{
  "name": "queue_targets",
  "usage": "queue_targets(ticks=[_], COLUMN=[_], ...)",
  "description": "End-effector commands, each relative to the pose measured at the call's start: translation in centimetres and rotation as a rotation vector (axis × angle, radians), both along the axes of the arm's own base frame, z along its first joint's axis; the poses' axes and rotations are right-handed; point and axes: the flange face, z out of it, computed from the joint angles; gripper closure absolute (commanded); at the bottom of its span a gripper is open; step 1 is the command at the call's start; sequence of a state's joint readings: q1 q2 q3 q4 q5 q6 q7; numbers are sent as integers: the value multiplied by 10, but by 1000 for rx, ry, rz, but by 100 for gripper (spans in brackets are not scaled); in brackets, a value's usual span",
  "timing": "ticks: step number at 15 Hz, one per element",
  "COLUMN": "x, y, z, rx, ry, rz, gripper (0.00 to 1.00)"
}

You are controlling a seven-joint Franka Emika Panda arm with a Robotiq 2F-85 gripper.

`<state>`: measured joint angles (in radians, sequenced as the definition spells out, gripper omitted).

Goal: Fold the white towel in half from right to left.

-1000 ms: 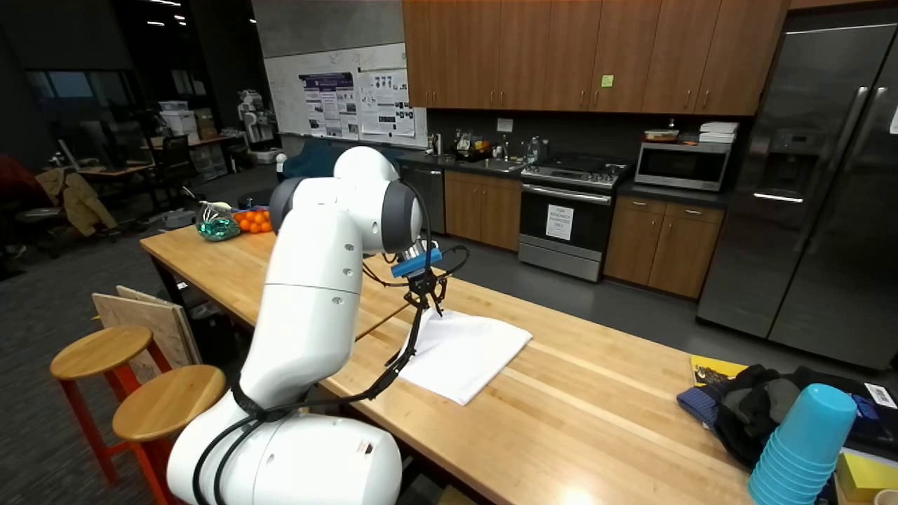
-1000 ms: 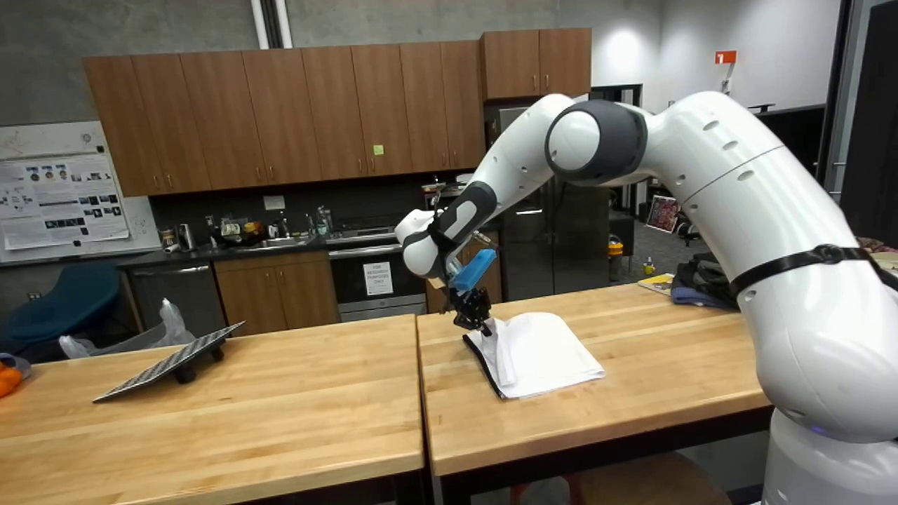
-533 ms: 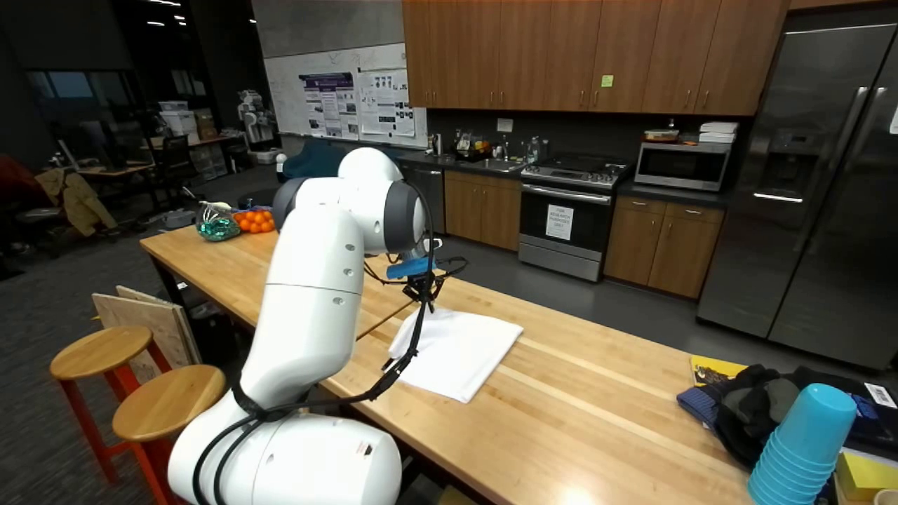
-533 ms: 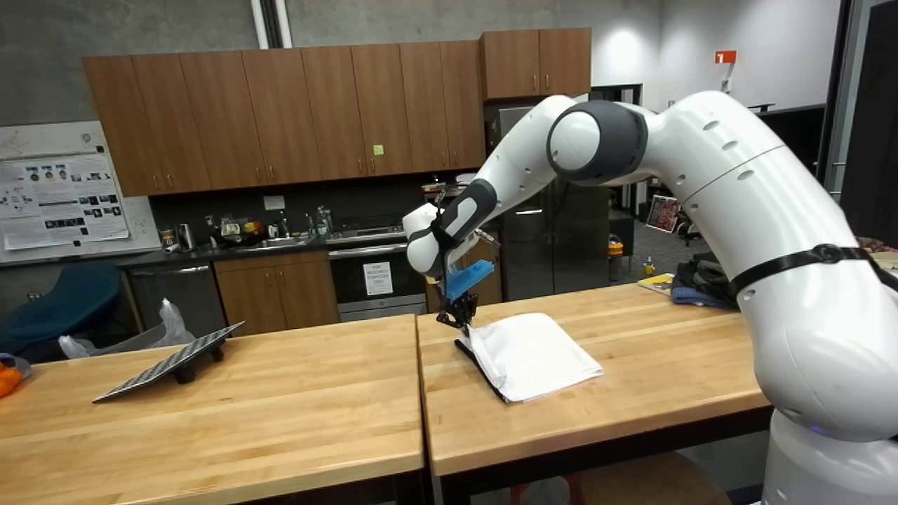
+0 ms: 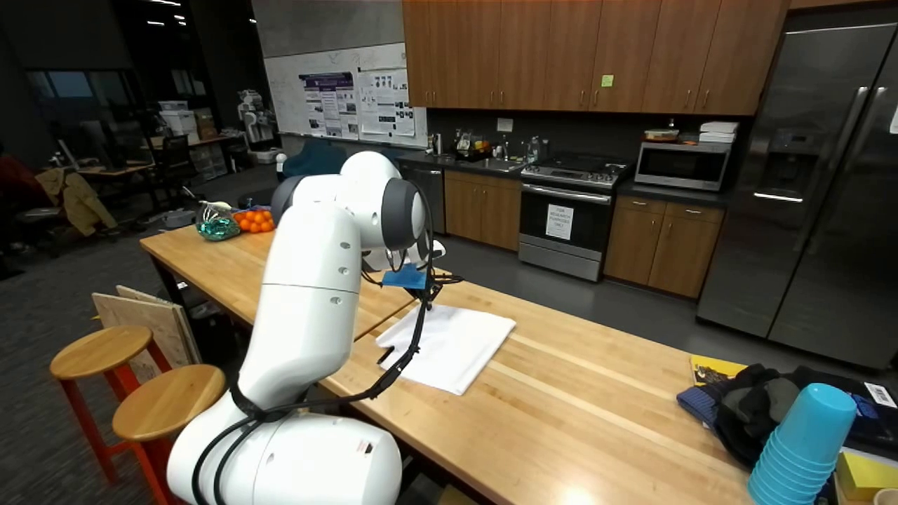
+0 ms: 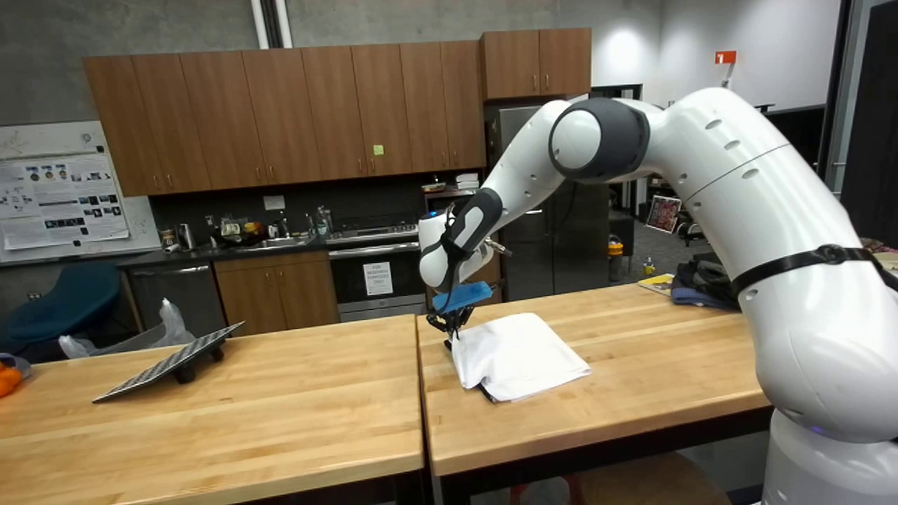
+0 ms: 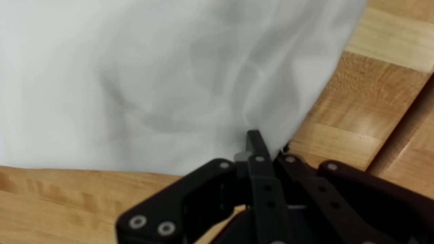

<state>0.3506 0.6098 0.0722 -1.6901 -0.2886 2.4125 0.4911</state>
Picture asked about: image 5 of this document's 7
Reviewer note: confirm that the long wooden wall cabinet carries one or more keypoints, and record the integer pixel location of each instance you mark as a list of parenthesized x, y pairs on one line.
[(579, 51)]

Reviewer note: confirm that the stainless steel microwave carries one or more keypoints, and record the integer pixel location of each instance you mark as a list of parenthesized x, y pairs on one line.
[(680, 168)]

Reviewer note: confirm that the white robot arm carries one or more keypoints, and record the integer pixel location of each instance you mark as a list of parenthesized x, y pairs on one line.
[(310, 311)]

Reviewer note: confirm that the round wooden stool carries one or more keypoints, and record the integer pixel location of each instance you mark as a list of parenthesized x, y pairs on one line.
[(98, 351), (170, 402)]

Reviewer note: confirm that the white wall outlet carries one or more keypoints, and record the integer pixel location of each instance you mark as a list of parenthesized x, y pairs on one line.
[(504, 124)]

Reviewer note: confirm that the dark dishwasher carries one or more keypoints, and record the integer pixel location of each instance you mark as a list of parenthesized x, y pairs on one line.
[(433, 198)]

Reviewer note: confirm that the green sticky note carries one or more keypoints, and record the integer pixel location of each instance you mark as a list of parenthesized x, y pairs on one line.
[(607, 83)]

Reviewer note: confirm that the cork board panel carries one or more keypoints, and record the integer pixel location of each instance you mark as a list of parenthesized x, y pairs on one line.
[(154, 323)]

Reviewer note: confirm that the wide wooden base cabinet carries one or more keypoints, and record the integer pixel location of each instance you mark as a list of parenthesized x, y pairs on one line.
[(669, 245)]

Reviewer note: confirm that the stainless steel refrigerator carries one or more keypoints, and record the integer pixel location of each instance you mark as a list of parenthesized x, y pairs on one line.
[(824, 186)]

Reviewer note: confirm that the paper sheet on oven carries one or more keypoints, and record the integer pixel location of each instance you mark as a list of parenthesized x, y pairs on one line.
[(558, 224)]

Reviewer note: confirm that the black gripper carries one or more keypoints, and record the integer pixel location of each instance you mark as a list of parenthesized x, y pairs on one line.
[(425, 292)]

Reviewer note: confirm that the small wooden wall cabinet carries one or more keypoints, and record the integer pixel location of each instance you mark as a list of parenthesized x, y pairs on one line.
[(842, 5)]

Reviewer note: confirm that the orange fruits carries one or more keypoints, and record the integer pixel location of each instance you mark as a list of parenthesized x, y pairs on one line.
[(254, 219)]

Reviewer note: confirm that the narrow wooden base cabinet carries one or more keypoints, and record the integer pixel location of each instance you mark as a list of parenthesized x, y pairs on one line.
[(481, 210)]

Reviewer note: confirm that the white towel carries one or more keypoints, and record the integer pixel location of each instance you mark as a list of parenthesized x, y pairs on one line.
[(457, 347)]

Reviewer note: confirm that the yellow flat item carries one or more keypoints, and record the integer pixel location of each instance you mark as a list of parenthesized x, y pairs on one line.
[(720, 365)]

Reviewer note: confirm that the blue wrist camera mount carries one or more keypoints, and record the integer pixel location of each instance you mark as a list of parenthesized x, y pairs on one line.
[(404, 276)]

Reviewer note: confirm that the white container on microwave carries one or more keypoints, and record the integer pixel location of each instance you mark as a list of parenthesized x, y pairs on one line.
[(720, 134)]

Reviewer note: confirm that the green mesh bag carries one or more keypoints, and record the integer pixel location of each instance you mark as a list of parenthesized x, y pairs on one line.
[(213, 225)]

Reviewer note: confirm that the whiteboard with posters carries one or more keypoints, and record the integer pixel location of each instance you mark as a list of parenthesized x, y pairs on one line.
[(353, 99)]

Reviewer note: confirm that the black bag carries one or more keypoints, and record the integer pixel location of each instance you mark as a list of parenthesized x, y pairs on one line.
[(758, 409)]

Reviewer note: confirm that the teal chair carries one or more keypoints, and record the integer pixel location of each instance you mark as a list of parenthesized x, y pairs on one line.
[(314, 158)]

